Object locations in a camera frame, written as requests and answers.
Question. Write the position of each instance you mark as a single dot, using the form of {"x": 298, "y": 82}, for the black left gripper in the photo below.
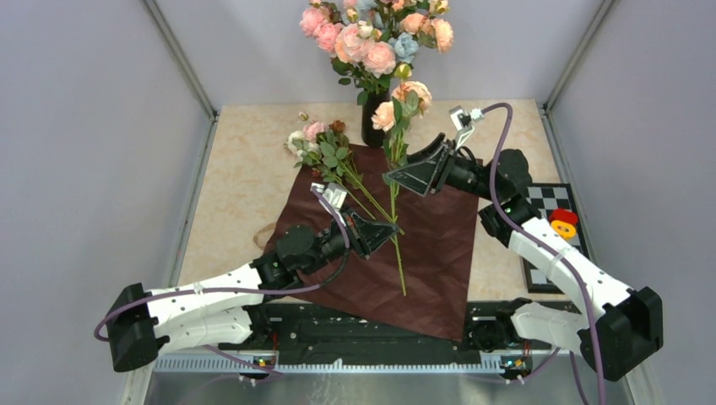
{"x": 366, "y": 237}

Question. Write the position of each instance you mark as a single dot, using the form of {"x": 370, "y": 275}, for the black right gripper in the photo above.
{"x": 425, "y": 175}

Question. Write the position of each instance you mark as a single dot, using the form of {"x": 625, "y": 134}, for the red paper bouquet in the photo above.
{"x": 436, "y": 251}

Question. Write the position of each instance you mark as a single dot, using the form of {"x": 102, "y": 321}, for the peach rose stem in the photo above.
{"x": 407, "y": 101}

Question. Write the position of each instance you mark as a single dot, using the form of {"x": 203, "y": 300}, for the pink white rose stems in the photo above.
{"x": 326, "y": 150}

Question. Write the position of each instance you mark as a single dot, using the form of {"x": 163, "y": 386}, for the beige satin ribbon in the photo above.
{"x": 261, "y": 238}

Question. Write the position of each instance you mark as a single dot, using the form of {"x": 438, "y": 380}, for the pink rose stem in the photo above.
{"x": 366, "y": 63}

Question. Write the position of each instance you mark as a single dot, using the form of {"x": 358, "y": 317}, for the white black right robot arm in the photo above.
{"x": 615, "y": 327}

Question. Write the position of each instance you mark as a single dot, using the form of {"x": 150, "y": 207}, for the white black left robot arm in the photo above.
{"x": 144, "y": 324}

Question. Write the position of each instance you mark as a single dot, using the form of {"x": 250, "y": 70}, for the black cylindrical vase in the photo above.
{"x": 370, "y": 136}

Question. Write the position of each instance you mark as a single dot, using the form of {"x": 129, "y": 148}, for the colourful artificial flower bunch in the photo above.
{"x": 408, "y": 26}

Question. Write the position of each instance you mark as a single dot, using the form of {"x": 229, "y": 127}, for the red yellow toy block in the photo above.
{"x": 564, "y": 222}

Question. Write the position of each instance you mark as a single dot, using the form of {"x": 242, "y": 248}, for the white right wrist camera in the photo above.
{"x": 464, "y": 122}

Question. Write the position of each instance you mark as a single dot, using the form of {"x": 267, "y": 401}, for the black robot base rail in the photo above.
{"x": 308, "y": 334}

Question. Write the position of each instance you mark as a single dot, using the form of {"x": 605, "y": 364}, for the white toothed cable duct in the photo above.
{"x": 209, "y": 362}

